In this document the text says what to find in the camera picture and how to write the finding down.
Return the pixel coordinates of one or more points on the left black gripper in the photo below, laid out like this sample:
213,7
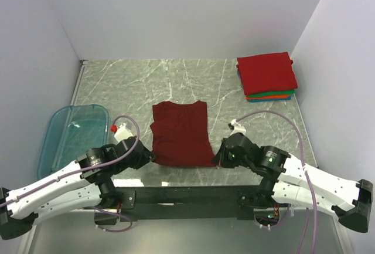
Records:
146,156

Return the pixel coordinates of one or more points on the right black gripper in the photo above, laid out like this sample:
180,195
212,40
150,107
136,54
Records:
220,158

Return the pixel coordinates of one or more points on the dark red t shirt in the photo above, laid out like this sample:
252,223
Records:
180,135

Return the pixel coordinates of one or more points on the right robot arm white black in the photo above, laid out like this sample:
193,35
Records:
285,180

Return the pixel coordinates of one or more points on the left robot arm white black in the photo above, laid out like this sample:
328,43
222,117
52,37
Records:
84,183

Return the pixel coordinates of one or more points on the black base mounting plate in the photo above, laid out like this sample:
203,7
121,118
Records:
149,203

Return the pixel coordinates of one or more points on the folded orange t shirt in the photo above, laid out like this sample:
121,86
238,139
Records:
270,98

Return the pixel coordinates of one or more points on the teal transparent plastic bin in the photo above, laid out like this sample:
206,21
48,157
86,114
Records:
72,130

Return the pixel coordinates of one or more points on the folded green t shirt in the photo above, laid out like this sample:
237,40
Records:
287,92

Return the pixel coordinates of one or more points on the folded red t shirt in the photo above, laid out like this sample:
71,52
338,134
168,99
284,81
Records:
271,72

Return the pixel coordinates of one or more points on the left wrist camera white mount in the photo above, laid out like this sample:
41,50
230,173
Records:
121,132

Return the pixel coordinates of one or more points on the aluminium rail frame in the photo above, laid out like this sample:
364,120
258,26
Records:
132,87

